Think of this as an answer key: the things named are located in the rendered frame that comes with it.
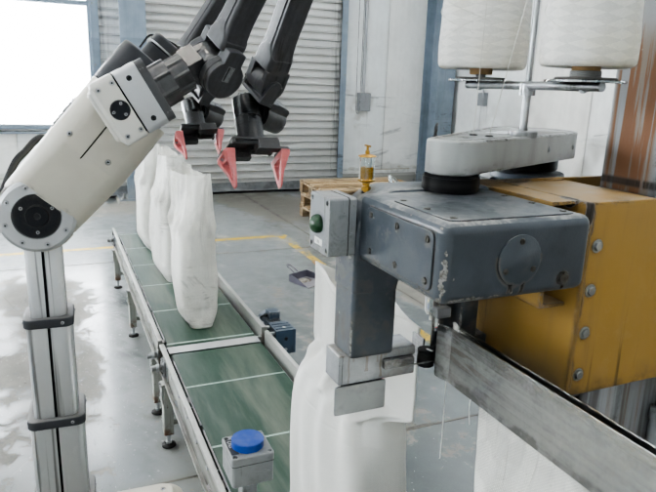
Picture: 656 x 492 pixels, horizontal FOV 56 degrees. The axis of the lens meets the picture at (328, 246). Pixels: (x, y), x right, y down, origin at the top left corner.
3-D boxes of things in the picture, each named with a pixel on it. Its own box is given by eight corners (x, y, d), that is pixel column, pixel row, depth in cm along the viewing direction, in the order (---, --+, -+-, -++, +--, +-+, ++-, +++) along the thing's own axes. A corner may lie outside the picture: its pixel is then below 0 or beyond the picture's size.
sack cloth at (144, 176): (133, 236, 448) (128, 138, 430) (160, 234, 457) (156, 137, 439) (143, 253, 407) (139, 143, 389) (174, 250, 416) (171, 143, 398)
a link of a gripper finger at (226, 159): (264, 181, 124) (257, 139, 126) (229, 181, 121) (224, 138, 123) (254, 193, 130) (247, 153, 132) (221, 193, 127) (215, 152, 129)
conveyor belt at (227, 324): (119, 244, 462) (118, 232, 460) (172, 240, 477) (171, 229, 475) (169, 367, 266) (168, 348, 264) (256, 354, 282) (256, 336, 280)
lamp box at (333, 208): (308, 245, 99) (310, 190, 97) (335, 243, 101) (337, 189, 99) (327, 258, 92) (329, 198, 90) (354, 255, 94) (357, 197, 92)
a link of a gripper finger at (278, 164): (296, 181, 127) (289, 140, 129) (263, 181, 124) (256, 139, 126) (284, 193, 133) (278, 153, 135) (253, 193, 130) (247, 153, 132)
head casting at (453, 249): (331, 343, 105) (337, 169, 98) (451, 325, 115) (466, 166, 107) (426, 432, 79) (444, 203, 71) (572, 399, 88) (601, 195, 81)
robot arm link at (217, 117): (195, 73, 182) (207, 86, 177) (225, 86, 191) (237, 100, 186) (177, 107, 186) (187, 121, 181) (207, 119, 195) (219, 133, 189)
